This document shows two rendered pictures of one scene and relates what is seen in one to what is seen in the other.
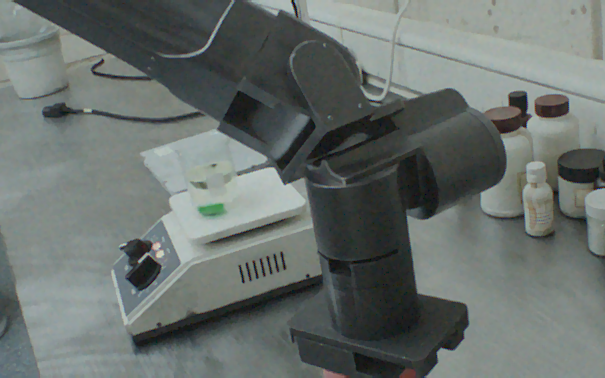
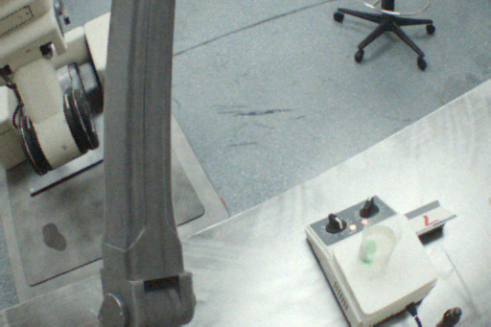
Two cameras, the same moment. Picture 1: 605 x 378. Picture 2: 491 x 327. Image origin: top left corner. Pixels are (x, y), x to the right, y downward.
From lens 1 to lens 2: 67 cm
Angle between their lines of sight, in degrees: 73
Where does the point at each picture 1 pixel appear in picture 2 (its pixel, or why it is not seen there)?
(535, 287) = not seen: outside the picture
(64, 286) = (382, 168)
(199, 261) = (327, 257)
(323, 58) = (116, 313)
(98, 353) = (302, 216)
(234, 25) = (111, 254)
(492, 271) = not seen: outside the picture
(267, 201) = (377, 287)
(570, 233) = not seen: outside the picture
